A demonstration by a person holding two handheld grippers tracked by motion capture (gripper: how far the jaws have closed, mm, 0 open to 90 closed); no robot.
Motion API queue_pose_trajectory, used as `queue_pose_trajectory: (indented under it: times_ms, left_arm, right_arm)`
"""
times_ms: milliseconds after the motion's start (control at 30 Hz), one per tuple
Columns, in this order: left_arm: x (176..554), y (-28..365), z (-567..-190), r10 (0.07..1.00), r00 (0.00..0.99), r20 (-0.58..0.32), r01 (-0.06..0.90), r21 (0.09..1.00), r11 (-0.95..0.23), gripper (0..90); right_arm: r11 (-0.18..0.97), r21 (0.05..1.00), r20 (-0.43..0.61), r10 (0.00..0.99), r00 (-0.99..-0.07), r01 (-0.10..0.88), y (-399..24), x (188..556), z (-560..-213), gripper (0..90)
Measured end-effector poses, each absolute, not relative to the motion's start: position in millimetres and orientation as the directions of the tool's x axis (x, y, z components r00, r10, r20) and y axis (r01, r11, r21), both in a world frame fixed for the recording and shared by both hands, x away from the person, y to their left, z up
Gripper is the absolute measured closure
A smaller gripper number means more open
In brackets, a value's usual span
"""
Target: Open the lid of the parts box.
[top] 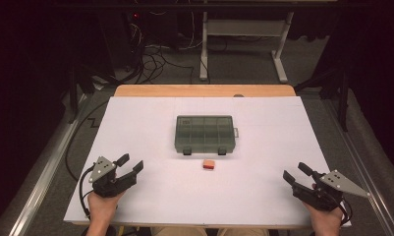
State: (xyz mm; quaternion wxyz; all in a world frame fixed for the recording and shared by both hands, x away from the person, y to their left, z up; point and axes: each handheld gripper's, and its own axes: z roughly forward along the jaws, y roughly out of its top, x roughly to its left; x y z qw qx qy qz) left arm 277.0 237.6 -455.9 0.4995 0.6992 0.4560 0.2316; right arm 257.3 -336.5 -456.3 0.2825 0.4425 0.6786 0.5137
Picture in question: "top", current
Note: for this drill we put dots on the aluminium floor rail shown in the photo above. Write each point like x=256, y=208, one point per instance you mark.
x=44, y=173
x=365, y=173

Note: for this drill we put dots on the grey-green clear compartment box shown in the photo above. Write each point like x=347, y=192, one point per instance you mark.
x=204, y=134

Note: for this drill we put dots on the small orange eraser block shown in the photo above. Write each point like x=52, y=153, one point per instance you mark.
x=208, y=164

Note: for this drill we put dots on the white metal stand frame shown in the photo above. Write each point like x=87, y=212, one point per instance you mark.
x=243, y=28

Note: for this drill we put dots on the black metal stand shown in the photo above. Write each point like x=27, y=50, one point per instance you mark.
x=343, y=98
x=74, y=95

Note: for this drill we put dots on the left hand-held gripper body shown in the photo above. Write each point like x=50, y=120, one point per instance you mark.
x=101, y=170

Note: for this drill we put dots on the person's right hand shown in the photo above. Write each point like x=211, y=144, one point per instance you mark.
x=327, y=219

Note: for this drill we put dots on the white table cover sheet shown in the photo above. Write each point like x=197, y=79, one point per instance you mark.
x=250, y=196

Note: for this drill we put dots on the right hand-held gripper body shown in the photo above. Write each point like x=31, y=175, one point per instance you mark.
x=335, y=182

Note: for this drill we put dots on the person's left hand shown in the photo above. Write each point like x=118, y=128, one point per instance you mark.
x=102, y=208

